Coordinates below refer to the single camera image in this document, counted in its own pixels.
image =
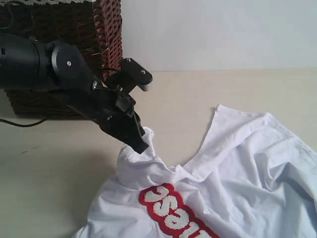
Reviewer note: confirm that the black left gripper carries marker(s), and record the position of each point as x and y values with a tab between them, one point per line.
111	110

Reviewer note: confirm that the white t-shirt red lettering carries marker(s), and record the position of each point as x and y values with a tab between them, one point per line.
251	178

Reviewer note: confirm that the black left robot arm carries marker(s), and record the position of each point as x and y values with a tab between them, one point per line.
59	69

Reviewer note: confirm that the brown wicker laundry basket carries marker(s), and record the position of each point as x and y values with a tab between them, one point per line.
28	64

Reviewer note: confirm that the white lace cloth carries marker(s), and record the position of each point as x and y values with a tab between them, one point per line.
53	2

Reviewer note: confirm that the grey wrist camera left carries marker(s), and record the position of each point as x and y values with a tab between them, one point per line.
132	75

